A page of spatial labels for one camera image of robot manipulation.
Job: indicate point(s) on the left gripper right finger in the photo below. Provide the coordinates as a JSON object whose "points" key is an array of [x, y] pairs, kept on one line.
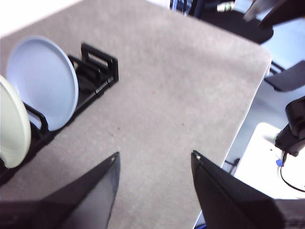
{"points": [[233, 202]]}

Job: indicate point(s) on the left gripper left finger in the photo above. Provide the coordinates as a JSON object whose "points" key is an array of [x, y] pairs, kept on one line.
{"points": [[78, 202]]}

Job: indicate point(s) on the black plate rack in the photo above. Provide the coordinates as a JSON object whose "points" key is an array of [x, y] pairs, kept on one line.
{"points": [[108, 69]]}

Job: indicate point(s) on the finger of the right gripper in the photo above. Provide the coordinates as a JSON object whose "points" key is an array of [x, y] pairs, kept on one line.
{"points": [[257, 8], [288, 12]]}

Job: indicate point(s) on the black rounded base plate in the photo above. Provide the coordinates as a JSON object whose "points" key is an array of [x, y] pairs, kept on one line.
{"points": [[238, 23]]}

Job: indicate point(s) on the green and white object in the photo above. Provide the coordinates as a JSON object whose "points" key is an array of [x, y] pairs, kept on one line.
{"points": [[225, 6]]}

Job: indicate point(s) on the blue metal frame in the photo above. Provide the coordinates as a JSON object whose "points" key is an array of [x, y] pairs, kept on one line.
{"points": [[181, 6]]}

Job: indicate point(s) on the small blue tag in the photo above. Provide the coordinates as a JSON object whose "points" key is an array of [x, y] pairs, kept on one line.
{"points": [[279, 163]]}

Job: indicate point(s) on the green round plate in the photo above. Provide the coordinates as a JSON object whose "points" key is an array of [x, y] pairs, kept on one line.
{"points": [[12, 124]]}

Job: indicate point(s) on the black camera device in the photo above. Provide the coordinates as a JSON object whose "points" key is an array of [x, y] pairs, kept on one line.
{"points": [[295, 124]]}

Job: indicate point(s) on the white side table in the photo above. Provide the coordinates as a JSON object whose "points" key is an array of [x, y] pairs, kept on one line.
{"points": [[259, 167]]}

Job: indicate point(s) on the blue round plate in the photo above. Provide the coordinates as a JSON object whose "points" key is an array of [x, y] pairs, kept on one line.
{"points": [[40, 81]]}

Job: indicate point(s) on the black flat panel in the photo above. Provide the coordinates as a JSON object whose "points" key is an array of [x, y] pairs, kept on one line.
{"points": [[290, 78]]}

